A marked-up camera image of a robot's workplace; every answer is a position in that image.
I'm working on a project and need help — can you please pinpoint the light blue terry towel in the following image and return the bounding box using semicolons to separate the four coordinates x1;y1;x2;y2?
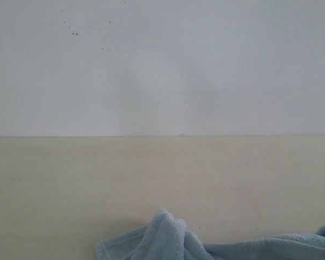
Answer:
94;209;325;259

